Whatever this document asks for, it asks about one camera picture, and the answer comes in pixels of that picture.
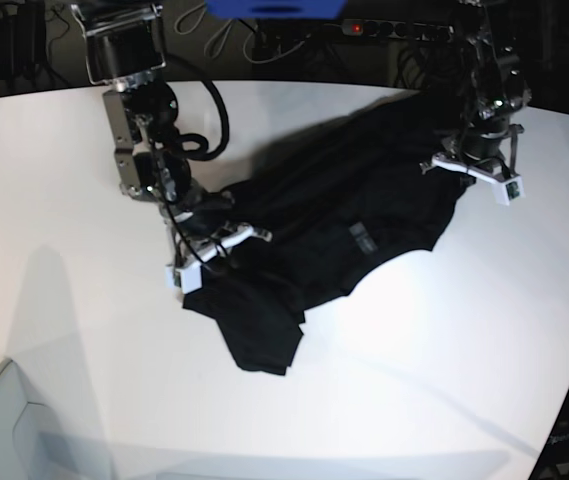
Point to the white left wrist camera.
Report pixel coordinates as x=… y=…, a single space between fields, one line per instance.
x=508 y=190

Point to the blue box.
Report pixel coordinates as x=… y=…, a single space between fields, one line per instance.
x=276 y=9

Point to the white bin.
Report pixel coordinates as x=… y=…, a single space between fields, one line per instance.
x=34 y=443

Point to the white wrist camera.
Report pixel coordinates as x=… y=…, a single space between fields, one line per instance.
x=508 y=190
x=185 y=279

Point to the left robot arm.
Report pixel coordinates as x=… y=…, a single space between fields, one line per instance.
x=494 y=89

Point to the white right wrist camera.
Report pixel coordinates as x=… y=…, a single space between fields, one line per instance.
x=185 y=279

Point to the white power strip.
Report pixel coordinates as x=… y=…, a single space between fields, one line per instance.
x=395 y=30

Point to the black t-shirt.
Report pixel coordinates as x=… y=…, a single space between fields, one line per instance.
x=345 y=198

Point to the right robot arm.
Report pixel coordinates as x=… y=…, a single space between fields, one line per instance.
x=126 y=51

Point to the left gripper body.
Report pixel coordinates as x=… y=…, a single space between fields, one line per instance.
x=489 y=156

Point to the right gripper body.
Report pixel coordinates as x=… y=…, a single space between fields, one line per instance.
x=189 y=252

